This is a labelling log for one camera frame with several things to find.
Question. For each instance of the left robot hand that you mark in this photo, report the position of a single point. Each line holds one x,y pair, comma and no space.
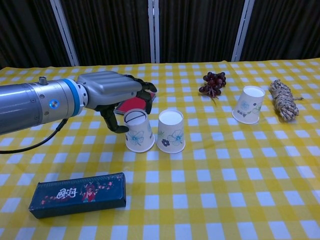
110,87

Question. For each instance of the paper cup with line mark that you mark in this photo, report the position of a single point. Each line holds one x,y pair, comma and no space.
137,133

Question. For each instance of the paper cup with green print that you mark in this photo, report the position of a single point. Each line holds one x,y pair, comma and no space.
250,106

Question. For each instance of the red ink pad case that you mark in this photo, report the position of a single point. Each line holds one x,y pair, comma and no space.
131,105

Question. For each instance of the dark pleated curtain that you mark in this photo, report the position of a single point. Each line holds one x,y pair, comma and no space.
112,30

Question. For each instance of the paper cup with dark flower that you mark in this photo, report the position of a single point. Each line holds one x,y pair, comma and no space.
171,135

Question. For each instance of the dark purple grape bunch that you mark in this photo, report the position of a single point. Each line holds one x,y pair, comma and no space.
213,83

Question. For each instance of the dark printed long box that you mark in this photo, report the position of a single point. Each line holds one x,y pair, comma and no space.
77,195

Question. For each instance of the yellow checked tablecloth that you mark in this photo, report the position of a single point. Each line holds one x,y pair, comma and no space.
225,175

